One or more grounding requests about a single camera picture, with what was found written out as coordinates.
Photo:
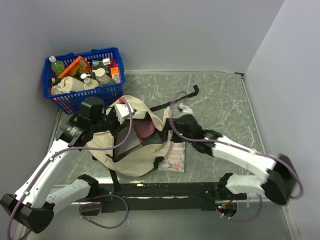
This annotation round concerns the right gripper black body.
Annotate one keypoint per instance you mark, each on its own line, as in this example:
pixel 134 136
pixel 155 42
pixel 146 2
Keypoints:
pixel 167 131

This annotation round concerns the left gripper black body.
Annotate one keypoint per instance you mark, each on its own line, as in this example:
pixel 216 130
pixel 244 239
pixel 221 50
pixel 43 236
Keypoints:
pixel 110 122

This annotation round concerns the pink pencil case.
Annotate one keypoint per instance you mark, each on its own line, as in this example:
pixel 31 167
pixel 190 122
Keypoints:
pixel 144 128

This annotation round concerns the floral cover book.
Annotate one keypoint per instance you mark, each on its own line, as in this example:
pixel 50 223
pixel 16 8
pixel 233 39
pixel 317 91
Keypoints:
pixel 174 161

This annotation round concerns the cream canvas backpack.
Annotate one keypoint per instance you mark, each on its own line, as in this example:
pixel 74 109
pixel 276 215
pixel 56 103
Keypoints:
pixel 141 161

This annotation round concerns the white book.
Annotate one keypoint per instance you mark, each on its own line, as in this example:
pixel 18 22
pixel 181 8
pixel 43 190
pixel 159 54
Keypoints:
pixel 132 143

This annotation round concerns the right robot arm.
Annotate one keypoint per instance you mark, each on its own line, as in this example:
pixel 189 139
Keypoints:
pixel 272 176

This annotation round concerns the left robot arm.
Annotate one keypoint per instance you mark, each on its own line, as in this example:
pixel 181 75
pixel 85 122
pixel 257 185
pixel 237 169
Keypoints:
pixel 33 205

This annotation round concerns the grey pump bottle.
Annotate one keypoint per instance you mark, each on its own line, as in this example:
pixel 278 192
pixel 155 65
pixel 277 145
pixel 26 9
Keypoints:
pixel 102 77

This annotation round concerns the cream lotion bottle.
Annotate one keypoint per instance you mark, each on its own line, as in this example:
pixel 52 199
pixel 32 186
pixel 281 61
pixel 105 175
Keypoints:
pixel 89 83

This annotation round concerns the blue plastic basket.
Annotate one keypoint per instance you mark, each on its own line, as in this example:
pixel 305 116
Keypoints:
pixel 70 102

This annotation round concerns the beige cloth pouch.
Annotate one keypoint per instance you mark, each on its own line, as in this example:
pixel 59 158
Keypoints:
pixel 67 85

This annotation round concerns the pink orange carton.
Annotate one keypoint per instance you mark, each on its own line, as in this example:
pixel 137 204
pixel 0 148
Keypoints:
pixel 115 71

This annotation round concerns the black product box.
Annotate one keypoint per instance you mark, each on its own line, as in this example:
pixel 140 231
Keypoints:
pixel 97 64

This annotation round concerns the orange snack box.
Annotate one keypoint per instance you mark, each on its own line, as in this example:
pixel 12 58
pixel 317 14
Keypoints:
pixel 79 66

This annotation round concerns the green soda bottle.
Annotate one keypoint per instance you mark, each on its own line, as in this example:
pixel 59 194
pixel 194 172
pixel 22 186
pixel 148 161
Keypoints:
pixel 56 66

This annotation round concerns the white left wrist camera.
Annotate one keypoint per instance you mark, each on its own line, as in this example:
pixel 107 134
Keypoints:
pixel 123 111

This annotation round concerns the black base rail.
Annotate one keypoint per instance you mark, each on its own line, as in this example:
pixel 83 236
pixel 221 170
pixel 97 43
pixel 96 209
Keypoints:
pixel 162 196

